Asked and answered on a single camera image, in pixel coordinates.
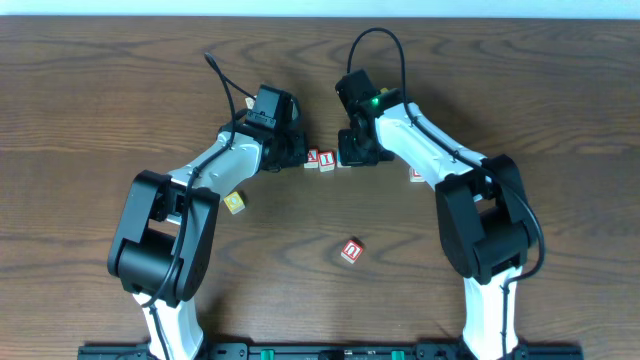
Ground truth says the red letter A block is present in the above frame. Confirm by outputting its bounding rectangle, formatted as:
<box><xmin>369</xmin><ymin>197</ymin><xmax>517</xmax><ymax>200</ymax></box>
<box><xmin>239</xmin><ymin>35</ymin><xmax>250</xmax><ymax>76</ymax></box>
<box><xmin>304</xmin><ymin>148</ymin><xmax>319</xmax><ymax>169</ymax></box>

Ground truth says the red letter I block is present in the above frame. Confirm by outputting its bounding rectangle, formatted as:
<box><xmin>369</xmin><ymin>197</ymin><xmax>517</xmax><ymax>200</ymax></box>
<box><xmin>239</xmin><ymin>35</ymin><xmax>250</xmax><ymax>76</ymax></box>
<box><xmin>318</xmin><ymin>151</ymin><xmax>336</xmax><ymax>172</ymax></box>

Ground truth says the blue number 2 block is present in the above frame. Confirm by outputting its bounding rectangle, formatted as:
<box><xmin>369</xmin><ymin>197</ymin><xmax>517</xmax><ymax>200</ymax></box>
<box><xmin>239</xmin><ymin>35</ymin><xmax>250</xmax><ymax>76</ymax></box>
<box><xmin>336</xmin><ymin>152</ymin><xmax>351</xmax><ymax>168</ymax></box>

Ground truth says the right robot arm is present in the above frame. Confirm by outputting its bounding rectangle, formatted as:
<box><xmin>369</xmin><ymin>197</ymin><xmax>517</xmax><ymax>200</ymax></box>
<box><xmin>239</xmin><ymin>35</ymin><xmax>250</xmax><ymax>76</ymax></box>
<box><xmin>337</xmin><ymin>89</ymin><xmax>544</xmax><ymax>359</ymax></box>

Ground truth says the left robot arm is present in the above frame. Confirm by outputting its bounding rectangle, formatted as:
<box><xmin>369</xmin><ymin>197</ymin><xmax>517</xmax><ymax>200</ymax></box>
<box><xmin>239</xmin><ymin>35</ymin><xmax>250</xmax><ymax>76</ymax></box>
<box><xmin>107</xmin><ymin>123</ymin><xmax>309</xmax><ymax>359</ymax></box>

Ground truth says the white patterned wooden block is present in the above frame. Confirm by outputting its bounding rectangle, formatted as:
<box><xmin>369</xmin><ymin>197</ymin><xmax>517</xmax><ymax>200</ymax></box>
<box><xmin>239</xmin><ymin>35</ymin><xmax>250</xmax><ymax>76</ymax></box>
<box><xmin>245</xmin><ymin>97</ymin><xmax>255</xmax><ymax>110</ymax></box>

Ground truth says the red letter G block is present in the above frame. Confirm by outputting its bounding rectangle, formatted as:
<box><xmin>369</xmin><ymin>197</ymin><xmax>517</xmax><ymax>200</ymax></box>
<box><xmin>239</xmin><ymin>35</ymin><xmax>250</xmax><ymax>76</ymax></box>
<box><xmin>409</xmin><ymin>167</ymin><xmax>425</xmax><ymax>183</ymax></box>

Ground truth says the yellow block near centre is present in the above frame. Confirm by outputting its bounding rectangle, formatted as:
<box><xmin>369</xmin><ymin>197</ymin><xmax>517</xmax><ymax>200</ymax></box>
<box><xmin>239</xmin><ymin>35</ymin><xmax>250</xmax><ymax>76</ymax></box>
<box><xmin>223</xmin><ymin>191</ymin><xmax>246</xmax><ymax>215</ymax></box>

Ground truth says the red letter U block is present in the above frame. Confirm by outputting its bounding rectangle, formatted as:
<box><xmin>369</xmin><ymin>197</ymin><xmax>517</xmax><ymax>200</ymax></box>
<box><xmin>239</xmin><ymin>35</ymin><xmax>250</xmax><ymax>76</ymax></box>
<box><xmin>340</xmin><ymin>240</ymin><xmax>363</xmax><ymax>264</ymax></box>

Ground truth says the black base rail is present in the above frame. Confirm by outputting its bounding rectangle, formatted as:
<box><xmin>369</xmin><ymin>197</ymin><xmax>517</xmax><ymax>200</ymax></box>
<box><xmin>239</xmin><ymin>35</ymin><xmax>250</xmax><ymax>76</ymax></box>
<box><xmin>77</xmin><ymin>342</ymin><xmax>584</xmax><ymax>360</ymax></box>

